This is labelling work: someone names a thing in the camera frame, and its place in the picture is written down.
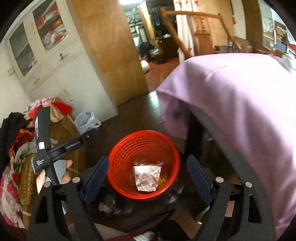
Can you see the person's left hand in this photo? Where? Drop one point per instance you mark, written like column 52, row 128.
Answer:
column 57, row 174

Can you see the purple tablecloth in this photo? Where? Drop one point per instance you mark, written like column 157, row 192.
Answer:
column 250, row 98

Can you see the wooden chair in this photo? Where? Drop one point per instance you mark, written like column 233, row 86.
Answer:
column 194, row 38

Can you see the pile of colourful clothes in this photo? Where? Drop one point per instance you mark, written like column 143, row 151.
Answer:
column 18, row 142

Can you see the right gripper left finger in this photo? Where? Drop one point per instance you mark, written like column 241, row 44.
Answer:
column 94, row 179

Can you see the white plastic bag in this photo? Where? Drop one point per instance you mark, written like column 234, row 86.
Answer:
column 86, row 121

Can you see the white glass-door cabinet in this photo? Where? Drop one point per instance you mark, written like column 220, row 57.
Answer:
column 52, row 56

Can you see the red plastic waste basket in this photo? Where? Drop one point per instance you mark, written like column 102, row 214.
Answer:
column 143, row 148

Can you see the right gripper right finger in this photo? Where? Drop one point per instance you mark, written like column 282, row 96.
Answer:
column 199, row 178

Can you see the crumpled white paper trash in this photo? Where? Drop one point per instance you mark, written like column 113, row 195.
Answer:
column 147, row 177

